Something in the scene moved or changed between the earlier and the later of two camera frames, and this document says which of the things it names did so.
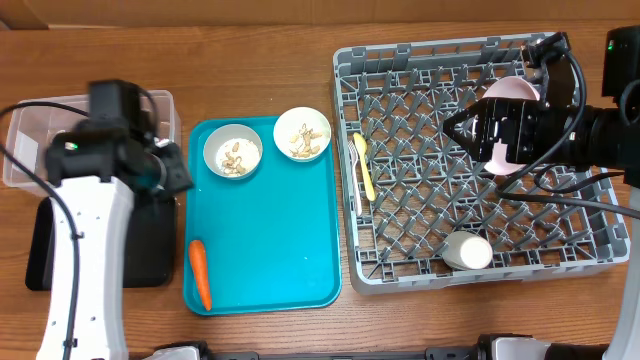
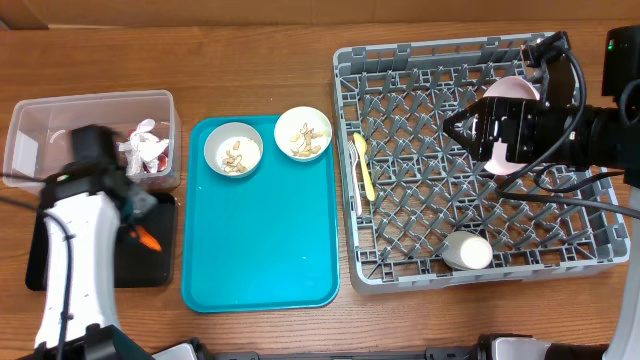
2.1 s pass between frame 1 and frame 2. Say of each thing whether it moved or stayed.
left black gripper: moved
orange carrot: moved
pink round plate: stayed
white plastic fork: stayed
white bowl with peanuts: stayed
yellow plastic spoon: stayed
